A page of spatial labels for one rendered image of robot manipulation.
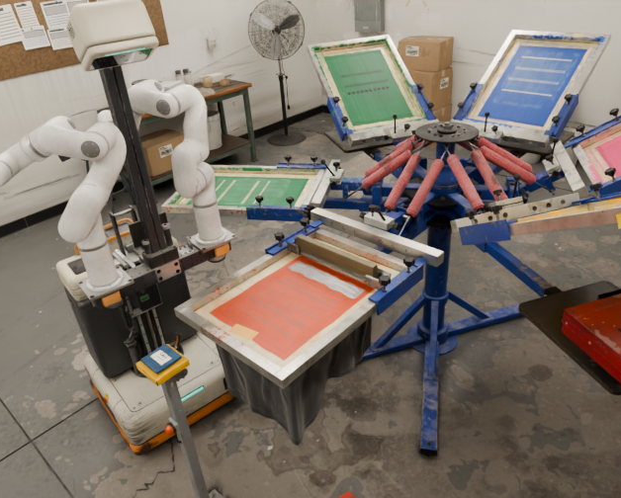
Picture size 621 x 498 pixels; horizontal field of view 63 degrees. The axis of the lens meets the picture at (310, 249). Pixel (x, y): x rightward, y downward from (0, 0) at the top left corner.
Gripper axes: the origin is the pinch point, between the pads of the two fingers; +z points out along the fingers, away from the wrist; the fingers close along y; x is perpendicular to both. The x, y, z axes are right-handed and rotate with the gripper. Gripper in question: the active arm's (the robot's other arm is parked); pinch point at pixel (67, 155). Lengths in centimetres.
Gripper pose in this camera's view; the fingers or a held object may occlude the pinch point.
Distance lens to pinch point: 229.8
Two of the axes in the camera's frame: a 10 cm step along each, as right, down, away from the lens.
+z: -9.2, 3.7, 1.5
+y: 0.1, -3.4, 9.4
